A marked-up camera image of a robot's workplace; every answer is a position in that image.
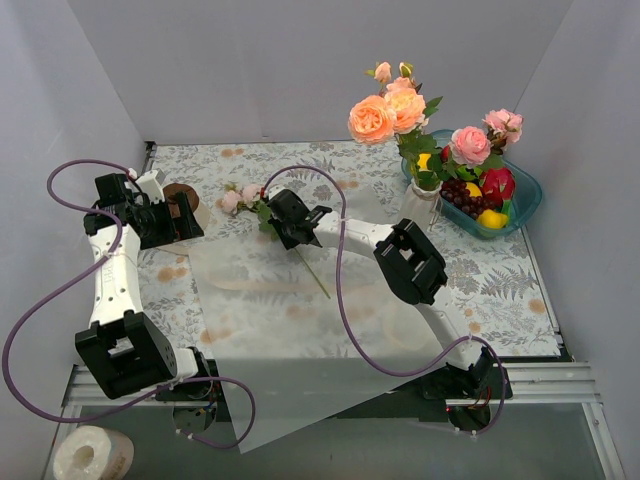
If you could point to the teal plastic fruit basket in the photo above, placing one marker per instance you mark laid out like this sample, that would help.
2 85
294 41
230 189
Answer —
526 198

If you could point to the yellow mango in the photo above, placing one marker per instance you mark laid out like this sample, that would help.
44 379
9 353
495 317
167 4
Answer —
422 164

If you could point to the dark grape bunch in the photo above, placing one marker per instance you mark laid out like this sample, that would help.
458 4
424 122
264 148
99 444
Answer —
454 192

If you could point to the cream ribbon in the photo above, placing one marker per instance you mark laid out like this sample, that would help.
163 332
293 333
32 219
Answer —
292 320

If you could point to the white tape roll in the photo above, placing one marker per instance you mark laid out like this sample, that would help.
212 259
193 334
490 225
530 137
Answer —
92 452

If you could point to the yellow lemon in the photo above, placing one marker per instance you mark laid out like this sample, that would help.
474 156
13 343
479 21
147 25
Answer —
492 219

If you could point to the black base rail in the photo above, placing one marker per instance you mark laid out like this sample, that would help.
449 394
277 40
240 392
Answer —
447 394

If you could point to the peach flower stem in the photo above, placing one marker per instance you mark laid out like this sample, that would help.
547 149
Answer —
414 112
374 119

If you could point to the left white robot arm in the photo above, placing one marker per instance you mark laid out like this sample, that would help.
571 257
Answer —
122 348

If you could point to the pink flower stems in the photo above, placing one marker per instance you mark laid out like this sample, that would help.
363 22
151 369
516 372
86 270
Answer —
237 199

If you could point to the brown ribbon spool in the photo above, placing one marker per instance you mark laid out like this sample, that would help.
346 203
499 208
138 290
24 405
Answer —
201 211

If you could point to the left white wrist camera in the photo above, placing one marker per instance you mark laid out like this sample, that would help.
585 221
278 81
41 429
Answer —
151 184

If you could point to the white wrapping paper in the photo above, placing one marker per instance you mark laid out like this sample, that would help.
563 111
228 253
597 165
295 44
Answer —
269 398

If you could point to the floral tablecloth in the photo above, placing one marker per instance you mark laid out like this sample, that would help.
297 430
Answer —
493 283

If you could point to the red dragon fruit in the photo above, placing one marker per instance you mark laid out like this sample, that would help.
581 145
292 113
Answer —
498 186

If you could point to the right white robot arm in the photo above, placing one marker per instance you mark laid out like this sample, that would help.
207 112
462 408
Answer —
412 267

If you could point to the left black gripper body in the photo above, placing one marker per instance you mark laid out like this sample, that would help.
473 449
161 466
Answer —
176 220

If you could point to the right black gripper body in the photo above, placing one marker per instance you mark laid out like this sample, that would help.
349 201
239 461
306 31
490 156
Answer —
279 220

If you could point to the white ribbed vase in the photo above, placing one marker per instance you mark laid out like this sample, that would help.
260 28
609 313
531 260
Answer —
423 207

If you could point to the small orange fruit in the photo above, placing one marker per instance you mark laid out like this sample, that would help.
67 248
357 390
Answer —
473 190

